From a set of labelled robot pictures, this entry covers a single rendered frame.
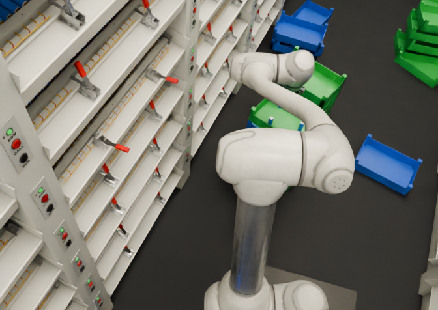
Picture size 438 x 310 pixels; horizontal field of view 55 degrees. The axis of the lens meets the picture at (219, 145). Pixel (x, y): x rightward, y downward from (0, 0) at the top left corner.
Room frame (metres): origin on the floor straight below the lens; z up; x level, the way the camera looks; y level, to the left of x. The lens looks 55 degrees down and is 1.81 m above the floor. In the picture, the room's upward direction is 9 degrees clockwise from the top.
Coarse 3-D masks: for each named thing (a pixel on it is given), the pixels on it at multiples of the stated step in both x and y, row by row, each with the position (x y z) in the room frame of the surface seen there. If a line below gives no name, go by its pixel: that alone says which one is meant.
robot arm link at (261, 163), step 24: (240, 144) 0.56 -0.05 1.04; (264, 144) 0.56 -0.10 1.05; (288, 144) 0.57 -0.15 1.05; (216, 168) 0.53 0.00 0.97; (240, 168) 0.51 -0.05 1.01; (264, 168) 0.52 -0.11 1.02; (288, 168) 0.52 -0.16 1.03; (240, 192) 0.50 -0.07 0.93; (264, 192) 0.49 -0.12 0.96; (240, 216) 0.49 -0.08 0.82; (264, 216) 0.48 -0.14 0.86; (240, 240) 0.46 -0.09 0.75; (264, 240) 0.46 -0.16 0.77; (240, 264) 0.42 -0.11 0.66; (264, 264) 0.44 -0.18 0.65; (216, 288) 0.41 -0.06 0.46; (240, 288) 0.39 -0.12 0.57; (264, 288) 0.41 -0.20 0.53
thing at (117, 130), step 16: (176, 32) 1.00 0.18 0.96; (176, 48) 0.99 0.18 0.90; (160, 64) 0.90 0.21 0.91; (176, 64) 0.95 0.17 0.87; (144, 80) 0.83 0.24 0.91; (160, 80) 0.85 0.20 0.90; (128, 96) 0.76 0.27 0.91; (144, 96) 0.77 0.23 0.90; (128, 112) 0.71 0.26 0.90; (112, 128) 0.64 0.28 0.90; (128, 128) 0.68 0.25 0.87; (96, 160) 0.54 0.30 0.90; (80, 176) 0.49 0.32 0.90; (64, 192) 0.44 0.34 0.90; (80, 192) 0.46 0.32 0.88
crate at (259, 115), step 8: (264, 104) 1.32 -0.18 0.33; (272, 104) 1.34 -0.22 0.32; (256, 112) 1.27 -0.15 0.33; (264, 112) 1.28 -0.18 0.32; (272, 112) 1.29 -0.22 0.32; (280, 112) 1.30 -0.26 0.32; (288, 112) 1.31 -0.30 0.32; (256, 120) 1.20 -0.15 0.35; (264, 120) 1.23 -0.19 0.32; (280, 120) 1.25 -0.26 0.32; (288, 120) 1.25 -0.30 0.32; (296, 120) 1.26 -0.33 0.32; (288, 128) 1.21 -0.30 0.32; (296, 128) 1.22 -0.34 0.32; (304, 128) 1.22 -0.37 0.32
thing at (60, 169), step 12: (156, 48) 0.94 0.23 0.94; (144, 60) 0.88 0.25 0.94; (132, 84) 0.78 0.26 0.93; (120, 96) 0.73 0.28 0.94; (132, 96) 0.76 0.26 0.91; (108, 108) 0.68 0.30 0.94; (120, 108) 0.70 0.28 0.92; (96, 120) 0.64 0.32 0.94; (84, 144) 0.56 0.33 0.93; (72, 156) 0.52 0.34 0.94; (60, 168) 0.49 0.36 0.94
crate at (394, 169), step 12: (372, 144) 1.44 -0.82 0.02; (360, 156) 1.35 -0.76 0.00; (372, 156) 1.37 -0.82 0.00; (384, 156) 1.38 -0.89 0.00; (396, 156) 1.38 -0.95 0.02; (408, 156) 1.36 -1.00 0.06; (360, 168) 1.26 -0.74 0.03; (372, 168) 1.29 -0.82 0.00; (384, 168) 1.30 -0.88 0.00; (396, 168) 1.31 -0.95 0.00; (408, 168) 1.33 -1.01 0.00; (384, 180) 1.21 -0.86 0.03; (396, 180) 1.23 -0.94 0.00; (408, 180) 1.25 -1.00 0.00
